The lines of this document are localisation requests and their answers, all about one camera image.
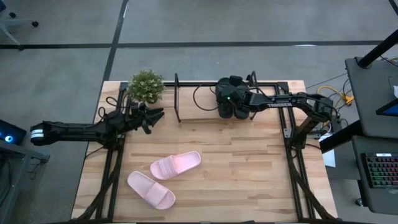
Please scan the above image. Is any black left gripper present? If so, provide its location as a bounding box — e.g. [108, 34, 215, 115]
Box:
[124, 101, 165, 136]

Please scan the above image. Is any black rubber slide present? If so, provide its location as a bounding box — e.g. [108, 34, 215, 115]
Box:
[231, 75, 251, 121]
[215, 77, 234, 120]

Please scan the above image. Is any wooden shelf with black frame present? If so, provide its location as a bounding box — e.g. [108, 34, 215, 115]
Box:
[173, 70, 258, 123]

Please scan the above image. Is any pink rubber slide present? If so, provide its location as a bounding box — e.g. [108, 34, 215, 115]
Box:
[150, 151, 202, 180]
[127, 170, 177, 210]

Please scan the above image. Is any potted green plant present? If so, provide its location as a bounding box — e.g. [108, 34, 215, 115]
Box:
[127, 68, 167, 105]

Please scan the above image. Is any black diagonal beam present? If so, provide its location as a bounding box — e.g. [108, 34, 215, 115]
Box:
[319, 119, 363, 154]

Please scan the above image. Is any white paper sheet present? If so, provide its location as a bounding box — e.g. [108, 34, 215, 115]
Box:
[322, 133, 337, 168]

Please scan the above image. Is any dark grey desk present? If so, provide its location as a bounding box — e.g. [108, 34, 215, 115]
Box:
[351, 135, 398, 216]
[0, 139, 50, 224]
[344, 57, 398, 139]

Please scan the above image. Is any computer with blue light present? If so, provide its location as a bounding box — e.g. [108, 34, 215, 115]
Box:
[0, 119, 28, 146]

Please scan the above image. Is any black pole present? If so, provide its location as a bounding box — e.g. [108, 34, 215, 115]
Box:
[356, 29, 398, 68]

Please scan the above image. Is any blue screen tablet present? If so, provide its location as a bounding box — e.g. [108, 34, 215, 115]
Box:
[375, 98, 398, 118]

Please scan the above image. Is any grey office chair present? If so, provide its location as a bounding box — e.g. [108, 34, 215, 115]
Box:
[0, 0, 40, 51]

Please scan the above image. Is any backlit black keyboard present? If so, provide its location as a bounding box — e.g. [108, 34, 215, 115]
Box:
[360, 152, 398, 189]

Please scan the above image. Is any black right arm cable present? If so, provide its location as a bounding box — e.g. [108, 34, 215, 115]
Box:
[192, 82, 220, 112]

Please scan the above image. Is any black metal rig frame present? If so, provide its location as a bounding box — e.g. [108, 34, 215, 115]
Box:
[70, 80, 341, 224]

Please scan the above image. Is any yellow cable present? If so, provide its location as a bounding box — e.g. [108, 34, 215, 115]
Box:
[317, 85, 355, 106]

